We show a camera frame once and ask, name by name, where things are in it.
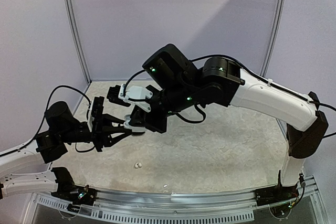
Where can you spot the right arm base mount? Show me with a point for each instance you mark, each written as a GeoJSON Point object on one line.
{"type": "Point", "coordinates": [277, 193]}

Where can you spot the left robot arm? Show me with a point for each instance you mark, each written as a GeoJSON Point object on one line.
{"type": "Point", "coordinates": [48, 146]}

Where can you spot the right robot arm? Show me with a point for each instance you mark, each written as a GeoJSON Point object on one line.
{"type": "Point", "coordinates": [226, 81]}

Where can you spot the right aluminium corner post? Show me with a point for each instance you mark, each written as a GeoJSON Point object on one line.
{"type": "Point", "coordinates": [273, 35]}

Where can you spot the white slotted cable duct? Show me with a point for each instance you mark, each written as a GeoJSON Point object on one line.
{"type": "Point", "coordinates": [50, 210]}

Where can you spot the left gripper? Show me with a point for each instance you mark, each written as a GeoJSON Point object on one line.
{"type": "Point", "coordinates": [102, 128]}

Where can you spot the aluminium corner post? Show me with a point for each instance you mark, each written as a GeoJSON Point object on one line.
{"type": "Point", "coordinates": [273, 35]}
{"type": "Point", "coordinates": [77, 41]}

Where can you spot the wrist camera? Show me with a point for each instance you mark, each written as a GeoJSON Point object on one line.
{"type": "Point", "coordinates": [95, 112]}
{"type": "Point", "coordinates": [135, 95]}

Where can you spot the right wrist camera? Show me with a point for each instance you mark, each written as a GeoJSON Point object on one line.
{"type": "Point", "coordinates": [135, 95]}

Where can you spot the left aluminium corner post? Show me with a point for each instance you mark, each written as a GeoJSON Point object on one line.
{"type": "Point", "coordinates": [77, 41]}

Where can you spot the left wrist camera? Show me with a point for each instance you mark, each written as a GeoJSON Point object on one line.
{"type": "Point", "coordinates": [95, 112]}

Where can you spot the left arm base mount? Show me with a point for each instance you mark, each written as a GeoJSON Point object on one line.
{"type": "Point", "coordinates": [78, 195]}

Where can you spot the white charging case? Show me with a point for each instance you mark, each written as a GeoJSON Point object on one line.
{"type": "Point", "coordinates": [134, 129]}

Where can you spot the white earbud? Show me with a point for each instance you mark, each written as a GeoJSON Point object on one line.
{"type": "Point", "coordinates": [137, 165]}

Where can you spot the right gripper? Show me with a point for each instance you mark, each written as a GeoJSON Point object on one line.
{"type": "Point", "coordinates": [154, 114]}

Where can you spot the aluminium front rail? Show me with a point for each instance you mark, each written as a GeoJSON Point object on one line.
{"type": "Point", "coordinates": [308, 209]}

